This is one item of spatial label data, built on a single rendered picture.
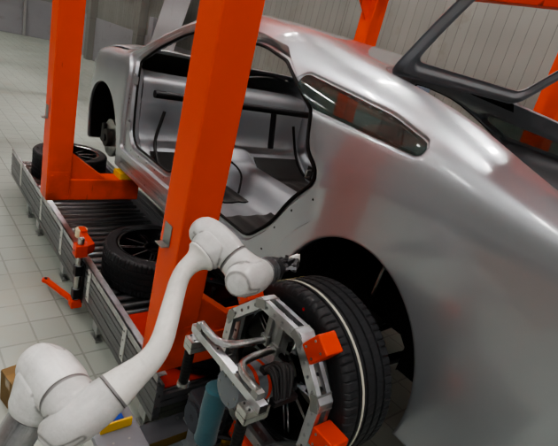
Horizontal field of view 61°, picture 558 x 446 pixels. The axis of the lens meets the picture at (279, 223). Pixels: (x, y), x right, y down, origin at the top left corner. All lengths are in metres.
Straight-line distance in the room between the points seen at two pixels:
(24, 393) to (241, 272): 0.61
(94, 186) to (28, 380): 2.58
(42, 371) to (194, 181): 0.81
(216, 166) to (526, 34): 4.79
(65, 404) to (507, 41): 5.70
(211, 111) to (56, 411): 1.03
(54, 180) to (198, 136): 2.12
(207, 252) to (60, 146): 2.40
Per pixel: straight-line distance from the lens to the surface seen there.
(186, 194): 1.77
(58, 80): 3.52
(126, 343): 2.69
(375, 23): 4.98
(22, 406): 1.38
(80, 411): 1.25
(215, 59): 1.67
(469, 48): 6.36
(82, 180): 3.75
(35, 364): 1.37
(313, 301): 1.60
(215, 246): 1.37
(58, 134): 3.60
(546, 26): 6.04
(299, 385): 1.75
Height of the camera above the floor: 1.94
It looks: 20 degrees down
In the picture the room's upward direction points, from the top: 15 degrees clockwise
